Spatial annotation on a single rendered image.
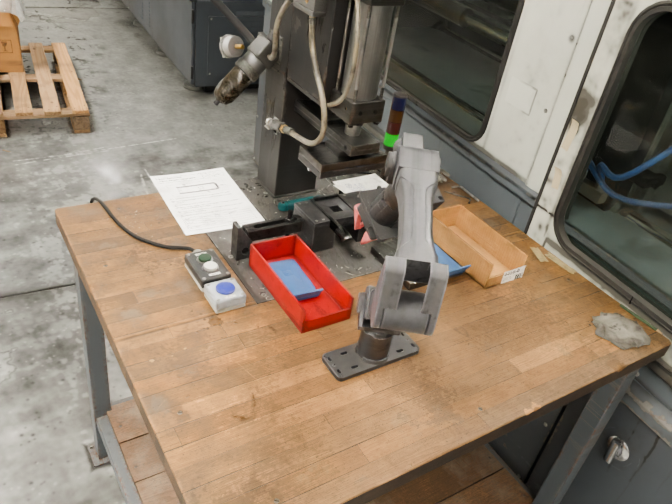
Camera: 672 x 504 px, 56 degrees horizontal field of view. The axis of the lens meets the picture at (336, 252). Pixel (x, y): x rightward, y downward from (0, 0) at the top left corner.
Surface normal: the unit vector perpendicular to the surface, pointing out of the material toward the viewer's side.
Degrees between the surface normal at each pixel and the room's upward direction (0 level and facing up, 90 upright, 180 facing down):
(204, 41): 90
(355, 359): 0
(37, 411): 0
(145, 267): 0
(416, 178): 20
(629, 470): 90
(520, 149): 90
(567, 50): 90
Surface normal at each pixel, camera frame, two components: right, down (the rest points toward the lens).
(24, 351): 0.14, -0.81
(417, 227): 0.12, -0.57
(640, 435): -0.87, 0.17
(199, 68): 0.47, 0.56
